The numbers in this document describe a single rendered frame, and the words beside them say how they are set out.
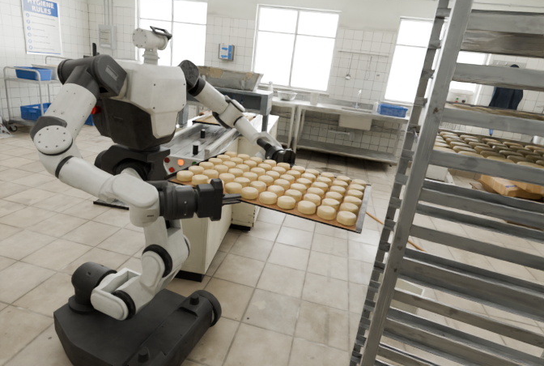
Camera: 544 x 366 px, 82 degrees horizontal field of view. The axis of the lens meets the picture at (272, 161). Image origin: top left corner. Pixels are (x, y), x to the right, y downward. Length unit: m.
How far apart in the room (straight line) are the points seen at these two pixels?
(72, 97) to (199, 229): 1.20
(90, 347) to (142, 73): 1.16
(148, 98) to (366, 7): 4.85
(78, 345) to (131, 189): 1.02
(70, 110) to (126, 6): 6.03
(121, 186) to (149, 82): 0.43
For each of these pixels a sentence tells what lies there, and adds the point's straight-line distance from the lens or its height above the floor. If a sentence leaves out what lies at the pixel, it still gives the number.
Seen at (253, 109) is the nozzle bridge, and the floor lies 1.05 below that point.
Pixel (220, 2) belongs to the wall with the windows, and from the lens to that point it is 6.10.
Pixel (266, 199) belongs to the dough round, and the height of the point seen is 1.02.
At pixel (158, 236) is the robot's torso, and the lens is 1.35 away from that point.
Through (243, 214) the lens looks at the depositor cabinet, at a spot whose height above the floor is 0.18.
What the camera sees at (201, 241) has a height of 0.32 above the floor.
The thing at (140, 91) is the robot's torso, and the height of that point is 1.25.
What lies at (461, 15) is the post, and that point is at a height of 1.50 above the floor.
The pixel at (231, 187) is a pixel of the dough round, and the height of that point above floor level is 1.02.
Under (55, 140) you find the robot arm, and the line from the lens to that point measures 0.92.
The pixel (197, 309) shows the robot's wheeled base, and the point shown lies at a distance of 1.72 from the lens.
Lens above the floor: 1.37
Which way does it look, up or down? 17 degrees down
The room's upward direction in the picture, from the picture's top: 7 degrees clockwise
